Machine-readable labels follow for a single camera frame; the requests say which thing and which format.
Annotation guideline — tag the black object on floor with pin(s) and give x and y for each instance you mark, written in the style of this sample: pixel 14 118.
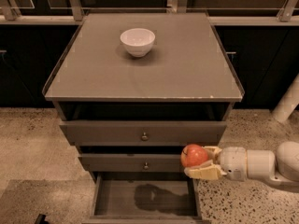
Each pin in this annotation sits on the black object on floor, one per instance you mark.
pixel 41 219

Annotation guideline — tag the white pipe leg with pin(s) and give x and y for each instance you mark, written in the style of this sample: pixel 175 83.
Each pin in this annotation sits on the white pipe leg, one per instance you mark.
pixel 288 102

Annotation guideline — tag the bottom grey open drawer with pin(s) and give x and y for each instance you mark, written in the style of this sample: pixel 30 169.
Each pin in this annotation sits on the bottom grey open drawer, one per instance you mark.
pixel 145 198

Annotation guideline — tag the brass middle drawer knob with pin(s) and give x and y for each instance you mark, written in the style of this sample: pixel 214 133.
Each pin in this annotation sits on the brass middle drawer knob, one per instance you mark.
pixel 146 166

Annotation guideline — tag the grey drawer cabinet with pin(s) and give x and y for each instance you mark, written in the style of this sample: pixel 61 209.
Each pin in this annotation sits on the grey drawer cabinet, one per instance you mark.
pixel 186 76

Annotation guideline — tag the top grey drawer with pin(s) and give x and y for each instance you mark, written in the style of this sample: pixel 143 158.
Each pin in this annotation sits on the top grey drawer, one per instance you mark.
pixel 128 133

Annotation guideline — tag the metal window frame rail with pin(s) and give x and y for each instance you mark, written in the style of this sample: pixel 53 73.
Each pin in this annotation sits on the metal window frame rail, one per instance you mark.
pixel 221 12

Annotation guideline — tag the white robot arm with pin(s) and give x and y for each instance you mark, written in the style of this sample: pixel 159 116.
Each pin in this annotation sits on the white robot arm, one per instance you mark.
pixel 278 170

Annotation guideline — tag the brass top drawer knob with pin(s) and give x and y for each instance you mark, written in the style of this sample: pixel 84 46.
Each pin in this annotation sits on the brass top drawer knob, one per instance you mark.
pixel 144 137

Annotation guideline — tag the brass drawer knob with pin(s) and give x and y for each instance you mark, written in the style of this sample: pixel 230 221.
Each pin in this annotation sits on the brass drawer knob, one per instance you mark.
pixel 144 137
pixel 146 166

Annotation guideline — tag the middle grey drawer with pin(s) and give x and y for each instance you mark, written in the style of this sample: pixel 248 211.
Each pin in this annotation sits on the middle grey drawer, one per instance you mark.
pixel 131 163

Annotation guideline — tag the red apple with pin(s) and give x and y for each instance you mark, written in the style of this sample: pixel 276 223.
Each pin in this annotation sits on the red apple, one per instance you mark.
pixel 193 155

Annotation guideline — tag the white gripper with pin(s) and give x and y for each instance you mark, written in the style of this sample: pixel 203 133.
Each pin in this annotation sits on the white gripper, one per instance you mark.
pixel 234 162

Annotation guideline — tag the white ceramic bowl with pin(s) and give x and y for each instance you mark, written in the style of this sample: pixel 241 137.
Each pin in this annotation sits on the white ceramic bowl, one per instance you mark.
pixel 138 41

